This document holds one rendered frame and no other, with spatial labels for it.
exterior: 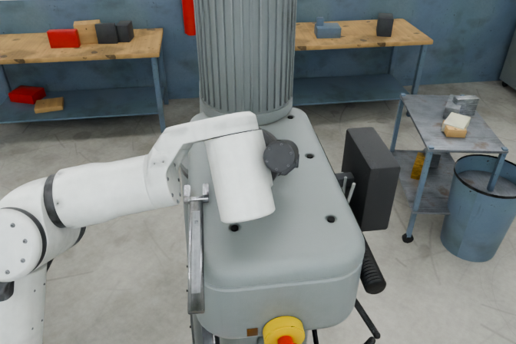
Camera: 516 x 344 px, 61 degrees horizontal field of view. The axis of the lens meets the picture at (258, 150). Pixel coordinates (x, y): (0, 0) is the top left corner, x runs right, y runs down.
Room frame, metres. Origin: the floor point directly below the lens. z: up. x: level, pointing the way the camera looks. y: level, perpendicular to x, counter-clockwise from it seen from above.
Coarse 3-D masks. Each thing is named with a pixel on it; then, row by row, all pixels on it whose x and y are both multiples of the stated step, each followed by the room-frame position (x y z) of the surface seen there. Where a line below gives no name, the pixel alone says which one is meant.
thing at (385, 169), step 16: (352, 128) 1.04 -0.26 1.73; (368, 128) 1.04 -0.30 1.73; (352, 144) 0.98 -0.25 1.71; (368, 144) 0.96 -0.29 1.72; (384, 144) 0.96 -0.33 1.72; (352, 160) 0.97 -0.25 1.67; (368, 160) 0.89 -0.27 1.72; (384, 160) 0.88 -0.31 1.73; (368, 176) 0.86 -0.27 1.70; (384, 176) 0.86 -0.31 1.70; (368, 192) 0.85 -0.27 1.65; (384, 192) 0.86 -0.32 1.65; (352, 208) 0.92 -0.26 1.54; (368, 208) 0.85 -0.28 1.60; (384, 208) 0.86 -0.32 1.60; (368, 224) 0.85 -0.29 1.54; (384, 224) 0.86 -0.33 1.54
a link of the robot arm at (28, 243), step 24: (0, 216) 0.34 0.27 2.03; (24, 216) 0.35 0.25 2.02; (0, 240) 0.33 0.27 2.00; (24, 240) 0.33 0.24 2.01; (0, 264) 0.32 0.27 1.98; (24, 264) 0.32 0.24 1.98; (48, 264) 0.39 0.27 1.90; (0, 288) 0.31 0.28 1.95; (24, 288) 0.33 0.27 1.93; (0, 312) 0.31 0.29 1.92; (24, 312) 0.32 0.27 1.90; (0, 336) 0.29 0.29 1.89; (24, 336) 0.30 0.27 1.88
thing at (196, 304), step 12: (204, 192) 0.55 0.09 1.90; (192, 204) 0.51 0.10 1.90; (192, 216) 0.49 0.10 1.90; (192, 228) 0.46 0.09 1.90; (192, 240) 0.44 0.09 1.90; (192, 252) 0.42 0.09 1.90; (192, 264) 0.39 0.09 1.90; (192, 276) 0.37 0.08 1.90; (192, 288) 0.36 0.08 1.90; (192, 300) 0.34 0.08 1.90; (192, 312) 0.32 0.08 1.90
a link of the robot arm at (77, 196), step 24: (72, 168) 0.41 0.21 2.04; (96, 168) 0.40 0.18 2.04; (120, 168) 0.40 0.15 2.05; (24, 192) 0.38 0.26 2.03; (48, 192) 0.38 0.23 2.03; (72, 192) 0.38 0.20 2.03; (96, 192) 0.38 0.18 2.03; (120, 192) 0.38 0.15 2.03; (144, 192) 0.38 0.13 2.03; (48, 216) 0.37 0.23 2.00; (72, 216) 0.37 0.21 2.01; (96, 216) 0.37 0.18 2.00; (120, 216) 0.38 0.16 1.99; (48, 240) 0.35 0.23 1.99; (72, 240) 0.40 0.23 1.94
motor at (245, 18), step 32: (224, 0) 0.77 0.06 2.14; (256, 0) 0.77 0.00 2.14; (288, 0) 0.81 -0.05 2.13; (224, 32) 0.77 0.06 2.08; (256, 32) 0.77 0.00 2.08; (288, 32) 0.81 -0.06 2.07; (224, 64) 0.77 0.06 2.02; (256, 64) 0.77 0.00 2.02; (288, 64) 0.81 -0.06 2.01; (224, 96) 0.78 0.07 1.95; (256, 96) 0.77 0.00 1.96; (288, 96) 0.82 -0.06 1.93
